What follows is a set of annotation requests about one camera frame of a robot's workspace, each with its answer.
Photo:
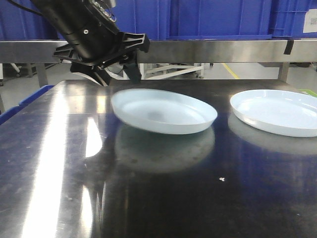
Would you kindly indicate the white metal frame cart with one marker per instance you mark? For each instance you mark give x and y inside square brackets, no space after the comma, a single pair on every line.
[159,71]

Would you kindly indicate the stainless steel shelf rail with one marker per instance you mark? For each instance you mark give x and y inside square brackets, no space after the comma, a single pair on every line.
[304,50]

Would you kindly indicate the light blue plate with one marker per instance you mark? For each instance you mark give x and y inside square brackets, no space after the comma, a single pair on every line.
[277,111]
[162,111]

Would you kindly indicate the blue plastic bin left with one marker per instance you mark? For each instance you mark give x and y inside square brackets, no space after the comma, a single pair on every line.
[18,24]

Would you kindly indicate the blue labelled bin far right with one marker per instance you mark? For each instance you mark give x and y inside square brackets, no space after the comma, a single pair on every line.
[293,19]

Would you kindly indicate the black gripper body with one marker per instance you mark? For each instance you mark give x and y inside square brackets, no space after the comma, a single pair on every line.
[123,51]

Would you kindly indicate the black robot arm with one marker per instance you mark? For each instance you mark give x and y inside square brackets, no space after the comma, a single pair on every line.
[94,41]

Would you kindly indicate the blue bin beside table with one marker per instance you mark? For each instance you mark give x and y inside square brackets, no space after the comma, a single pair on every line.
[23,103]

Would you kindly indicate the blue plastic bin right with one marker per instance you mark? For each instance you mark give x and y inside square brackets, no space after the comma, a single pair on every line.
[219,19]

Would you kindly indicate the blue plastic bin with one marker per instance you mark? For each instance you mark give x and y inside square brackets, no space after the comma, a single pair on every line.
[151,17]
[219,19]
[18,24]

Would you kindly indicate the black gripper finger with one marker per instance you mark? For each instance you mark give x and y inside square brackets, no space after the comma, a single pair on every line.
[100,77]
[130,67]

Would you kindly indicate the blue plastic bin centre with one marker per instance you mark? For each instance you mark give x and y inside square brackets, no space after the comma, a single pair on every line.
[151,17]

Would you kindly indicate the black tape strip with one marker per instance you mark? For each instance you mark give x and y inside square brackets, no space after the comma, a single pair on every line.
[289,47]

